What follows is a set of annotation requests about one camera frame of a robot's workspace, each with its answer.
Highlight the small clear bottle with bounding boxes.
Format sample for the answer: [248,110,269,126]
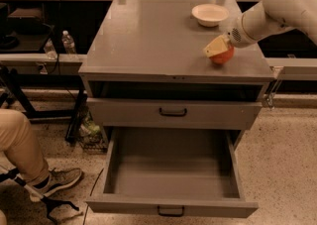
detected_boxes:
[44,39,57,60]

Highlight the white bowl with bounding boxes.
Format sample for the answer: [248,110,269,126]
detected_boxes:
[191,4,229,27]

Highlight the red apple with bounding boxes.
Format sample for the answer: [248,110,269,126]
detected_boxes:
[210,47,234,64]

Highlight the black chair base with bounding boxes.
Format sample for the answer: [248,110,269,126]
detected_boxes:
[0,166,79,225]

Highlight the black drawer handle upper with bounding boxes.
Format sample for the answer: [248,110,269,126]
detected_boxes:
[158,108,187,117]

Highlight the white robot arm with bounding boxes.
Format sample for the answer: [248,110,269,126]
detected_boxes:
[203,0,317,63]

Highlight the black drawer handle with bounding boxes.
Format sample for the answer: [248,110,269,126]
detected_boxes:
[157,206,184,217]
[158,108,187,117]

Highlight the clear water bottle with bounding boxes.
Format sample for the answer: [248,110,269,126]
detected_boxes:
[61,31,76,55]

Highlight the closed grey drawer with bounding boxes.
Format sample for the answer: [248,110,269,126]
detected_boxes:
[87,98,262,130]

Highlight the open grey drawer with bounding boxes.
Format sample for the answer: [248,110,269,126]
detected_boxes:
[87,128,259,218]

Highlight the grey sneaker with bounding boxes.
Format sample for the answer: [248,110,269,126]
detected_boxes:
[33,168,82,197]

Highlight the black drawer handle lower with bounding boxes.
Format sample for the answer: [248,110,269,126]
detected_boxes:
[157,206,184,217]

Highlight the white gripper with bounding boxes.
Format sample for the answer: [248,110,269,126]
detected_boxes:
[203,17,257,57]

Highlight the person leg khaki trousers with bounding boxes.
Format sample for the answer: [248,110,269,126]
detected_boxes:
[0,109,50,188]

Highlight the black cable on floor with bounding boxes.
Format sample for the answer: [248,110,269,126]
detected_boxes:
[81,168,105,225]

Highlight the grey drawer cabinet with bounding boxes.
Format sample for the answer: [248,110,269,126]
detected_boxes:
[79,0,273,144]

